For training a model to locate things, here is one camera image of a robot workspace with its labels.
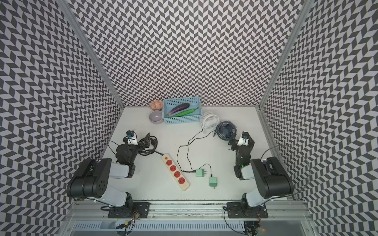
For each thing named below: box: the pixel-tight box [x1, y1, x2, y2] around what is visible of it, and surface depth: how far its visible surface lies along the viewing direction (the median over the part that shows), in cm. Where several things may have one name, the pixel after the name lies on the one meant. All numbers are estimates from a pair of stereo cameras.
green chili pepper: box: [171, 107, 199, 118], surface depth 111 cm
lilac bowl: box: [148, 110, 164, 125], surface depth 109 cm
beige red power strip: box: [161, 152, 190, 192], surface depth 84 cm
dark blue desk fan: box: [213, 120, 238, 141], surface depth 95 cm
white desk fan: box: [199, 110, 221, 134], surface depth 100 cm
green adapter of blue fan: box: [209, 177, 218, 190], surface depth 83 cm
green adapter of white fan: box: [195, 168, 205, 178], surface depth 86 cm
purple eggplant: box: [166, 102, 190, 117], surface depth 114 cm
